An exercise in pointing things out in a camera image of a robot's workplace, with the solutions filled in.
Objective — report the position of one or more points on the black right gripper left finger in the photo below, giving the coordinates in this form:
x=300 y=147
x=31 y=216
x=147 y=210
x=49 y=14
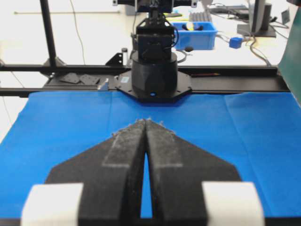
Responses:
x=98 y=187

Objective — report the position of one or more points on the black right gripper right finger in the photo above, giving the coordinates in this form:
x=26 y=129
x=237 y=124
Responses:
x=192 y=187

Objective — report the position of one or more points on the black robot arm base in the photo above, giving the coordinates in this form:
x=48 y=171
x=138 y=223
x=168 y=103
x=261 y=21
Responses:
x=154 y=75

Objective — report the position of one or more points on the blue table cloth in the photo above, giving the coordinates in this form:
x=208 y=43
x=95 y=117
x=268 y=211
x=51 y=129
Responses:
x=260 y=133

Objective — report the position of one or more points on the black flat mounting plates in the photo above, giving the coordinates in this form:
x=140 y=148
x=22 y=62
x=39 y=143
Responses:
x=74 y=78

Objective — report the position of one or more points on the blue plastic bin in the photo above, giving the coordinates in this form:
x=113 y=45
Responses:
x=201 y=38

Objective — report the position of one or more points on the blue small connector box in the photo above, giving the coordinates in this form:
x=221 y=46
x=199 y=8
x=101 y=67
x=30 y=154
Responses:
x=235 y=42

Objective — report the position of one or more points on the dark green board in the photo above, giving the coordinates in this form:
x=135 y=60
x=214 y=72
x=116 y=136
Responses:
x=290 y=64

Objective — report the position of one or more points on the black monitor stand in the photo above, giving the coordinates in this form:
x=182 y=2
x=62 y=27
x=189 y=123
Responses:
x=259 y=20

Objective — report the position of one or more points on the silver corner bracket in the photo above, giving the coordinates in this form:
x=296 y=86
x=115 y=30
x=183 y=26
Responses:
x=104 y=86

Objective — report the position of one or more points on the black aluminium frame rail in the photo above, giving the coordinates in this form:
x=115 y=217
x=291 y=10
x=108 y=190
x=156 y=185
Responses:
x=204 y=79

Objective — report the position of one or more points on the black vertical frame post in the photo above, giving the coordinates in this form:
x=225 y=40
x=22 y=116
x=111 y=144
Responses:
x=53 y=60

